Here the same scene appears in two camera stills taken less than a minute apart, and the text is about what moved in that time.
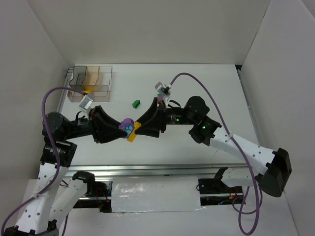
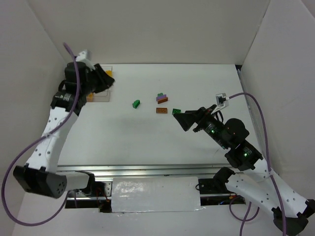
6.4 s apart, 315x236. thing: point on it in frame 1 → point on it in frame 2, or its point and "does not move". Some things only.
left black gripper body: (94, 125) → (95, 78)
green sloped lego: (136, 103) does not move
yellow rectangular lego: (133, 134) → (109, 73)
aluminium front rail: (155, 170) does not move
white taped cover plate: (143, 194) does not move
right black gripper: (160, 118) → (198, 120)
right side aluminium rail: (248, 102) does not move
